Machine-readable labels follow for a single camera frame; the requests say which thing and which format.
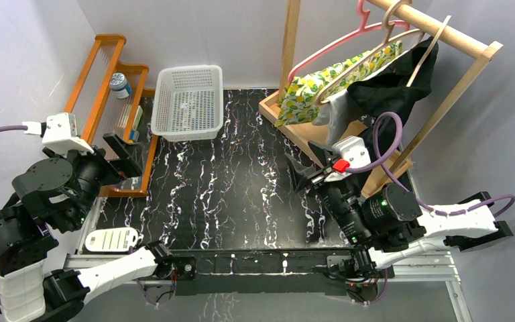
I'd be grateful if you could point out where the yellow green patterned cloth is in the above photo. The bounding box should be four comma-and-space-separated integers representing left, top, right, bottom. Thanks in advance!
274, 40, 404, 128

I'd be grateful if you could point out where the white cloth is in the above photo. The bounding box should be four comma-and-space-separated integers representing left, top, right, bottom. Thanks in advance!
312, 90, 365, 145

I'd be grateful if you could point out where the black skirt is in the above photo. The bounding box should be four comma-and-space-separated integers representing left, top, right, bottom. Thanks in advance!
343, 37, 439, 125

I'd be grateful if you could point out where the pink hanger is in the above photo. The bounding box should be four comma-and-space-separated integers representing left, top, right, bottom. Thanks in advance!
287, 0, 412, 84

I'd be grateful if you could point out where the beige wooden hanger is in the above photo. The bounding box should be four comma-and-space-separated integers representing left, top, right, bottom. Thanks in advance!
406, 15, 451, 87

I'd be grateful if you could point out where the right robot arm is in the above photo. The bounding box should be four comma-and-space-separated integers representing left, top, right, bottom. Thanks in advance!
286, 137, 514, 278

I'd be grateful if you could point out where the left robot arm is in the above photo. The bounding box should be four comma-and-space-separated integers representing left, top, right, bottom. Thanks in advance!
0, 133, 175, 321

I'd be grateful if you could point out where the orange wooden shelf rack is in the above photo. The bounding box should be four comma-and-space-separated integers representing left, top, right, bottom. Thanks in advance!
64, 34, 158, 197

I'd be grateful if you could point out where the white label tag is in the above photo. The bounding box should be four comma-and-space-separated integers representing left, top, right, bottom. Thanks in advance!
84, 227, 144, 253

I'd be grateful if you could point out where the small white blue jar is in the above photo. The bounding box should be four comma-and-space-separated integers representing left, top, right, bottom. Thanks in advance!
109, 72, 132, 99

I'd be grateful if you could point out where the white plastic basket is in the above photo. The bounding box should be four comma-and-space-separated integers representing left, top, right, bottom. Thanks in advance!
150, 64, 224, 142

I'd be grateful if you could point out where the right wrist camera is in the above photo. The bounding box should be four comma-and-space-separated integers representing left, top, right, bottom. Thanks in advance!
325, 136, 371, 182

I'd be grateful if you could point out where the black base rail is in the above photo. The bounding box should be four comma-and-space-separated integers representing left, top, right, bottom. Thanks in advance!
172, 248, 350, 296

